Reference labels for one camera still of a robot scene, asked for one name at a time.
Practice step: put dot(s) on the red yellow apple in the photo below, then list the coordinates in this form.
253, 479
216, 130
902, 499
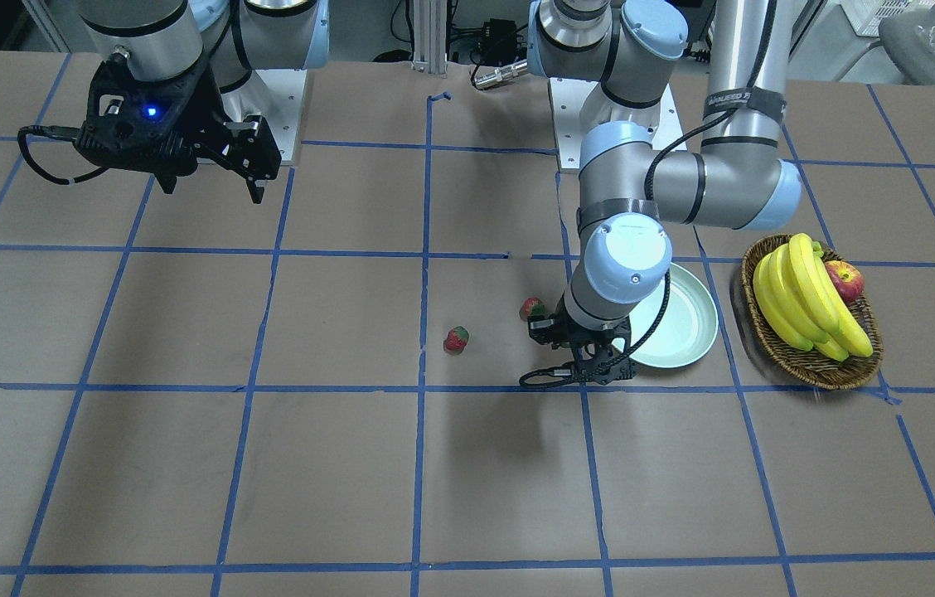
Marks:
847, 279

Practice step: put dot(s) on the aluminium frame post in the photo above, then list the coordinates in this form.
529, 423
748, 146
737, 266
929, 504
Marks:
429, 36

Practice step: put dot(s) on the yellow banana bunch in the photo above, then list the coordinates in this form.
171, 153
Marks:
798, 302

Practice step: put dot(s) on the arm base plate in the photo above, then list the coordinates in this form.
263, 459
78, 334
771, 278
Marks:
578, 107
279, 95

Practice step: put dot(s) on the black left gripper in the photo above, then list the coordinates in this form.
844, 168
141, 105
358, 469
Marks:
574, 328

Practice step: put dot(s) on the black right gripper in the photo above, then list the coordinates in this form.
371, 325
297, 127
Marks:
208, 105

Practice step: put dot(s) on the brown wicker basket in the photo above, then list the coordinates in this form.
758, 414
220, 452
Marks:
811, 368

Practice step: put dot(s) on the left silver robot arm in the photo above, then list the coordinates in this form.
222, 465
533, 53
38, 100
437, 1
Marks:
723, 173

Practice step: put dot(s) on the light green plate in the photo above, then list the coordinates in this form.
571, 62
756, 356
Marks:
688, 328

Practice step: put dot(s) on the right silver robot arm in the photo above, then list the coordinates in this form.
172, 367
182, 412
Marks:
161, 39

